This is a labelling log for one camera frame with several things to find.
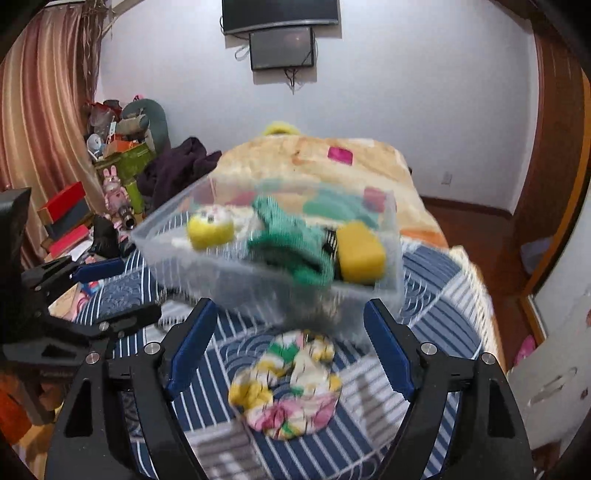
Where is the floral patterned cloth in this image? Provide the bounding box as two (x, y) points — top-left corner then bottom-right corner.
(228, 329), (344, 439)

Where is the black hanging cable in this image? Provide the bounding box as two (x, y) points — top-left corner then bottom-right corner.
(283, 66), (302, 96)

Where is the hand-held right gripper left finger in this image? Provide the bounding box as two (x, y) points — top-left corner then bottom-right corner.
(44, 298), (220, 480)

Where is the green knitted cloth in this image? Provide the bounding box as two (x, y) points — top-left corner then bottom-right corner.
(247, 196), (336, 287)

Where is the dried grass bundle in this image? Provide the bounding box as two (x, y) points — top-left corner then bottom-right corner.
(78, 0), (117, 71)

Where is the blue patterned quilt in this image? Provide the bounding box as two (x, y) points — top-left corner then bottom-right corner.
(73, 237), (484, 480)

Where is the dark purple clothing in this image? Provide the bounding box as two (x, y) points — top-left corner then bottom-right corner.
(137, 137), (223, 212)

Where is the striped brown curtain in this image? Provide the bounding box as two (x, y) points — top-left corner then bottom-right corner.
(0, 4), (105, 269)

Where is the grey-green plush pillow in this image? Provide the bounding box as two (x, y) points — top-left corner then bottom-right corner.
(120, 98), (171, 154)

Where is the orange printed blanket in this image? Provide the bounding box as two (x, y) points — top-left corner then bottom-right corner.
(216, 136), (450, 251)

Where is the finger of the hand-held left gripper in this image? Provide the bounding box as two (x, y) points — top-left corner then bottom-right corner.
(0, 302), (161, 366)
(21, 256), (126, 302)

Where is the green cylinder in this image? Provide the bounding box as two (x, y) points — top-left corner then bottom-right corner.
(126, 177), (147, 219)

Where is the clear plastic container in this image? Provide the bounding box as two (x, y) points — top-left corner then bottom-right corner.
(130, 173), (405, 343)

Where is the yellow fluffy object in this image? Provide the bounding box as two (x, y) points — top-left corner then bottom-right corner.
(263, 120), (299, 137)

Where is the yellow sponge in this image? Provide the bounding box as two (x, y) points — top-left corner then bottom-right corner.
(335, 222), (387, 285)

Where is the small black wall monitor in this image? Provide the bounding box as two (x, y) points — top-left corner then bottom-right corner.
(249, 26), (317, 72)

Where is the white cabinet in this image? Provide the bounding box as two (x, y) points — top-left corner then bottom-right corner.
(505, 220), (591, 463)

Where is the black wall television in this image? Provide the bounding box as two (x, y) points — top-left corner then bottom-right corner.
(222, 0), (341, 36)

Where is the yellow plush toy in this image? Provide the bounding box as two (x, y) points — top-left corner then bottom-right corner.
(186, 206), (236, 251)

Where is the pink bunny toy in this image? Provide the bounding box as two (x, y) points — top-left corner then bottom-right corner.
(102, 166), (128, 219)

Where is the wooden door frame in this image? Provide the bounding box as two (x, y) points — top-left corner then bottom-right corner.
(512, 28), (591, 298)

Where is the green cardboard box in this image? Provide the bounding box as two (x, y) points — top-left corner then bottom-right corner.
(94, 142), (156, 186)

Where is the teal cloth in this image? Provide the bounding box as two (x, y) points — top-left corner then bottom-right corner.
(302, 186), (380, 227)

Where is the red box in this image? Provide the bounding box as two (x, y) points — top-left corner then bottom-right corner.
(48, 225), (92, 260)
(38, 181), (89, 223)

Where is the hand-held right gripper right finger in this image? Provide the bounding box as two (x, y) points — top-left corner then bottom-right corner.
(364, 298), (536, 480)

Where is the pink object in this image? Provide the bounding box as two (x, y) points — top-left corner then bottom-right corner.
(514, 334), (537, 366)

